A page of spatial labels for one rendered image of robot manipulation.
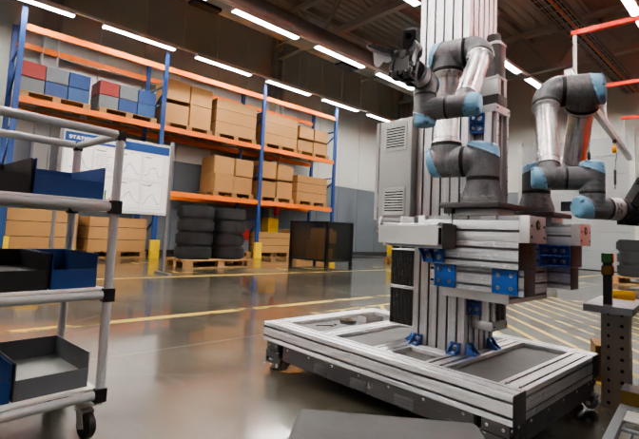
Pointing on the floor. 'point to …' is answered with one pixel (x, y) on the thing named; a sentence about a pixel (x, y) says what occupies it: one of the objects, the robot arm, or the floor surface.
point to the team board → (154, 153)
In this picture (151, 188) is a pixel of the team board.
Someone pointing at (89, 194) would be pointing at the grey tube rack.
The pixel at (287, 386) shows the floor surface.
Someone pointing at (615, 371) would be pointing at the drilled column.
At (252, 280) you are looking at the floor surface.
